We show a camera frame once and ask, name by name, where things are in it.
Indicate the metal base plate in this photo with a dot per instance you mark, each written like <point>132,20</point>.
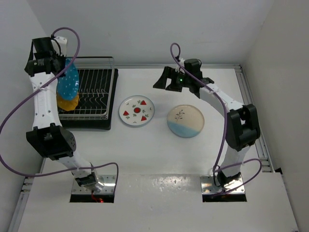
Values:
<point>105,186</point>
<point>209,187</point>

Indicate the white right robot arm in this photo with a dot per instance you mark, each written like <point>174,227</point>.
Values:
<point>241,125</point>

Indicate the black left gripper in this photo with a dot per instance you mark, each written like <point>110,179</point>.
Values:
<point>61,57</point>

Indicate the cream blue leaf plate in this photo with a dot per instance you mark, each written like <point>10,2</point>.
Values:
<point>185,121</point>

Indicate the yellow polka dot plate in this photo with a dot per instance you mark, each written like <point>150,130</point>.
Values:
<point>67,105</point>

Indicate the teal polka dot plate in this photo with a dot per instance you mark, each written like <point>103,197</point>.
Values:
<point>68,85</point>

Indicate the black drip tray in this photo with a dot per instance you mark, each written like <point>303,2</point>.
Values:
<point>94,124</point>

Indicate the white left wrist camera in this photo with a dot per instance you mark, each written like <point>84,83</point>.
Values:
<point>60,45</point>

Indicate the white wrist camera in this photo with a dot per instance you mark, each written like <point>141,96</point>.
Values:
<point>181,64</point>
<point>60,45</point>

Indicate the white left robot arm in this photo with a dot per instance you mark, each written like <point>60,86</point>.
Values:
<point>48,137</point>

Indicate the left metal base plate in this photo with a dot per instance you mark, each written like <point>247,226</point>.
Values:
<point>105,186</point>

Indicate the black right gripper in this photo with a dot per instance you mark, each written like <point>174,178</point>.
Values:
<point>161,83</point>

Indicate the silver wire dish rack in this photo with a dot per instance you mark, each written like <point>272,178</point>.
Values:
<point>96,76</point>

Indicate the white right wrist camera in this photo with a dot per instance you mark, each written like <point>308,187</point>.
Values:
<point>181,64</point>

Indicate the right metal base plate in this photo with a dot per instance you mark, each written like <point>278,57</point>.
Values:
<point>209,187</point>

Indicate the white watermelon pattern plate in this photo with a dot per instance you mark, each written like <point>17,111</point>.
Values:
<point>136,111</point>

